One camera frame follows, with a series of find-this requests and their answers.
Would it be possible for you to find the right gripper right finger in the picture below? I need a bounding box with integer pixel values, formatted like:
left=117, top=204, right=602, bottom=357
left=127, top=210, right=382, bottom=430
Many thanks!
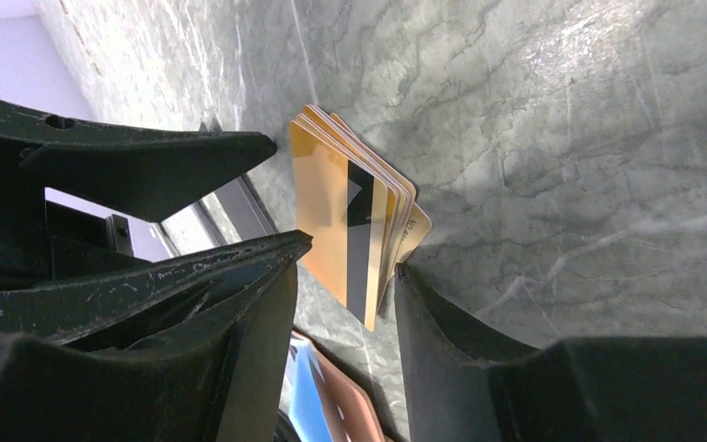
left=394, top=264, right=707, bottom=441

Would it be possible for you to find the brown leather card holder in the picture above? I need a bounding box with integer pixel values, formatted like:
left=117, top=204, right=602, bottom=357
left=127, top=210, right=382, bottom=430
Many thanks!
left=279, top=331, right=390, bottom=442

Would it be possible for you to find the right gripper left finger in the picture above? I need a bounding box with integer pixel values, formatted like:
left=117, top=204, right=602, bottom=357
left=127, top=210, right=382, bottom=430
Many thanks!
left=0, top=230, right=311, bottom=441

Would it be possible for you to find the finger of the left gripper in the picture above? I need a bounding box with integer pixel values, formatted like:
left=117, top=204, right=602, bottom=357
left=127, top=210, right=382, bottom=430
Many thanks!
left=0, top=100, right=277, bottom=289

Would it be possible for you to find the gold credit card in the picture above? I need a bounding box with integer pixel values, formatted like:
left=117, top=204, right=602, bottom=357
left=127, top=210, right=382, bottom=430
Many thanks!
left=288, top=104, right=433, bottom=331

